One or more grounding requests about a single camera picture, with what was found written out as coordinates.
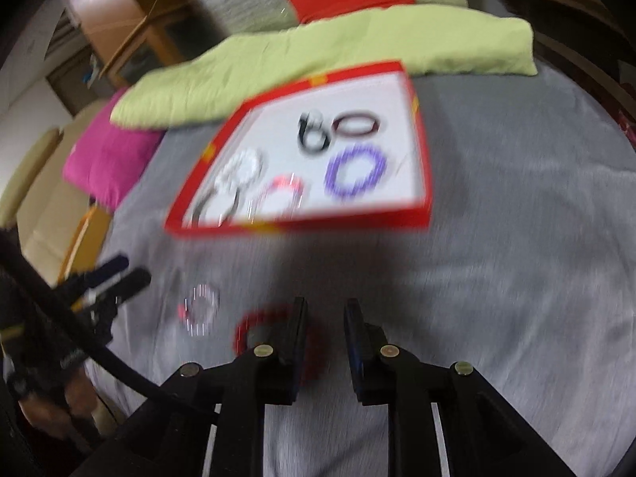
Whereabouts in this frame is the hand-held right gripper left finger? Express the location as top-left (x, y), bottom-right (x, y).
top-left (74, 297), bottom-right (310, 477)

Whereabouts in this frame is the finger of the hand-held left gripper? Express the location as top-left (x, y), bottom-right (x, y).
top-left (74, 267), bottom-right (153, 311)
top-left (64, 254), bottom-right (131, 290)

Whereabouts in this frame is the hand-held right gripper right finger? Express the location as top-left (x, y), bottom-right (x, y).
top-left (344, 298), bottom-right (577, 477)

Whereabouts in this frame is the dark red bead bracelet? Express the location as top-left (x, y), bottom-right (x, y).
top-left (233, 305), bottom-right (329, 388)

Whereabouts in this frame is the pink and white bead bracelet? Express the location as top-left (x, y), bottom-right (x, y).
top-left (178, 283), bottom-right (222, 335)

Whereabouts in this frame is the silver bangle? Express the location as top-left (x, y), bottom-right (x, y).
top-left (191, 186), bottom-right (244, 224)

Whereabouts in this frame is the light pink bead bracelet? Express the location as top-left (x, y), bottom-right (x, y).
top-left (256, 175), bottom-right (309, 219)

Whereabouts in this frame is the purple bead bracelet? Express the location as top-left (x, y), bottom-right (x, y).
top-left (323, 144), bottom-right (388, 202)

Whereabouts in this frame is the black hair tie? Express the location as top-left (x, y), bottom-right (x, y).
top-left (297, 110), bottom-right (331, 156)

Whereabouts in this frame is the maroon hair tie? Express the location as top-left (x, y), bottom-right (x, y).
top-left (332, 113), bottom-right (381, 138)

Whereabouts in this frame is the red shallow cardboard box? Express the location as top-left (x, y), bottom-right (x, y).
top-left (164, 60), bottom-right (432, 235)

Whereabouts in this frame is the person's left hand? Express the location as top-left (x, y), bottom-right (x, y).
top-left (20, 368), bottom-right (103, 440)

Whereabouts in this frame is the orange box lid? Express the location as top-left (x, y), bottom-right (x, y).
top-left (57, 204), bottom-right (112, 284)

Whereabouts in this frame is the magenta pillow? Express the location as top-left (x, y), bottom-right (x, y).
top-left (62, 87), bottom-right (167, 209)

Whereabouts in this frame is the beige sofa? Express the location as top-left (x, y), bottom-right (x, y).
top-left (0, 97), bottom-right (117, 279)

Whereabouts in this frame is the wooden cabinet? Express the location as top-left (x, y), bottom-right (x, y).
top-left (64, 0), bottom-right (200, 90)

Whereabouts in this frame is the light green folded blanket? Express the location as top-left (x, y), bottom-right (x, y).
top-left (109, 4), bottom-right (538, 127)

